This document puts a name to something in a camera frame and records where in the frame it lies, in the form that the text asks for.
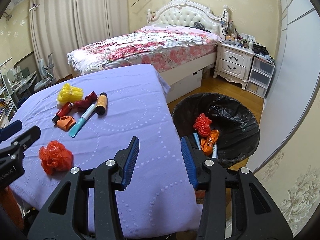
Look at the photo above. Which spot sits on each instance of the dark red ribbon bow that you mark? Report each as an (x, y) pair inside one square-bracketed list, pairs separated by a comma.
[(84, 104)]

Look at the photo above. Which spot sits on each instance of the teal white tube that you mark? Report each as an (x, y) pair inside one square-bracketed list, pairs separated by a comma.
[(80, 123)]

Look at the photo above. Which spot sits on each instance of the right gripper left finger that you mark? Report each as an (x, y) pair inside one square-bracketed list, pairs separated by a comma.
[(65, 213)]

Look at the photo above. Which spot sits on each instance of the white under-bed box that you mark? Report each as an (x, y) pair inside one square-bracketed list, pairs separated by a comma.
[(185, 86)]

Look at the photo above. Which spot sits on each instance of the orange thread spool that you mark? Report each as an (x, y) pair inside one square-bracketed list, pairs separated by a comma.
[(101, 105)]

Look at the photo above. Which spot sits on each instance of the plastic drawer unit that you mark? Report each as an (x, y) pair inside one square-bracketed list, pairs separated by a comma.
[(260, 76)]

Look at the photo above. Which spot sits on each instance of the white nightstand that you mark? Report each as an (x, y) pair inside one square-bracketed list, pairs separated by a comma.
[(233, 63)]

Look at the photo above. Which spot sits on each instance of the orange snack wrapper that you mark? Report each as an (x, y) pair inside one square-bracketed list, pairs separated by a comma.
[(208, 142)]

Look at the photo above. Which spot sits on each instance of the white tufted headboard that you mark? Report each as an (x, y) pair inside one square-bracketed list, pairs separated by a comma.
[(186, 13)]

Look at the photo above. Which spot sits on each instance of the white desk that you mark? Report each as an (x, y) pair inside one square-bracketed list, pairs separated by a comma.
[(19, 87)]

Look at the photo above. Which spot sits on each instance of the white wardrobe door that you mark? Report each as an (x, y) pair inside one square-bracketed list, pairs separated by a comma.
[(294, 83)]

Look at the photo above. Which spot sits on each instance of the red cylindrical bottle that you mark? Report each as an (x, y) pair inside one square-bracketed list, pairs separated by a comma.
[(62, 112)]

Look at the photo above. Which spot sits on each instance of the black lined trash bin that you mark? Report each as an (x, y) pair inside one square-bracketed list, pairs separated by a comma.
[(239, 130)]

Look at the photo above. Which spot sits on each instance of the nightstand clutter items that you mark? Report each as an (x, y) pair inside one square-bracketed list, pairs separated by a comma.
[(243, 40)]

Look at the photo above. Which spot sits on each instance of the beige curtains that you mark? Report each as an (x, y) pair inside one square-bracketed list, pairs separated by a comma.
[(61, 26)]

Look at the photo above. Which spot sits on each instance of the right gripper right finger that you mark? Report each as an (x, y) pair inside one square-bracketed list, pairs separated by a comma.
[(254, 213)]

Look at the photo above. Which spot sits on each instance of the yellow mesh scrubber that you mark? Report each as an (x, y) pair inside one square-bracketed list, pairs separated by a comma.
[(70, 94)]

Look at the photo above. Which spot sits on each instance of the grey desk chair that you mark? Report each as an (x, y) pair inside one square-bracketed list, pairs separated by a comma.
[(46, 73)]

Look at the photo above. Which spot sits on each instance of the red plastic bag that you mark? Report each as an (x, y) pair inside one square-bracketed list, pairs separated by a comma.
[(55, 157)]

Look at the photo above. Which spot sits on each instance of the orange paper packet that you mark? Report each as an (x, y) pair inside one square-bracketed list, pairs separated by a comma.
[(65, 123)]

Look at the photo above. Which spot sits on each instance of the floral covered bed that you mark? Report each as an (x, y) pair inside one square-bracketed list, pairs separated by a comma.
[(163, 47)]

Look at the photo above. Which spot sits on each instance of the bookshelf with books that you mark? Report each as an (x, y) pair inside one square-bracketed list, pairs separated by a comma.
[(8, 104)]

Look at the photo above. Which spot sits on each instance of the purple table cloth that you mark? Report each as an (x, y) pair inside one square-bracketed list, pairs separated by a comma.
[(159, 200)]

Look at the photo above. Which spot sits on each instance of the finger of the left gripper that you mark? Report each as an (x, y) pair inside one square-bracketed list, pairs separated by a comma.
[(25, 140), (10, 130)]

